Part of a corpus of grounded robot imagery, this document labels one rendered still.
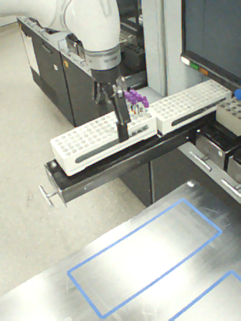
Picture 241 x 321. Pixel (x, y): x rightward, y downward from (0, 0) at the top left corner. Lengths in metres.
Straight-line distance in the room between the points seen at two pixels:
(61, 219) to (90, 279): 1.22
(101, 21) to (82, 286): 0.59
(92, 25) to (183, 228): 0.52
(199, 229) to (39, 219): 1.31
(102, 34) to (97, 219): 1.28
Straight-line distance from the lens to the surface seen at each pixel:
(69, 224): 1.99
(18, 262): 1.93
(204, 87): 1.27
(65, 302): 0.81
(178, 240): 0.86
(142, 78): 1.50
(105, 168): 1.06
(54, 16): 0.96
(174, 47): 1.26
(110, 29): 0.87
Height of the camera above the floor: 1.53
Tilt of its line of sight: 43 degrees down
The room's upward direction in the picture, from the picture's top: 8 degrees counter-clockwise
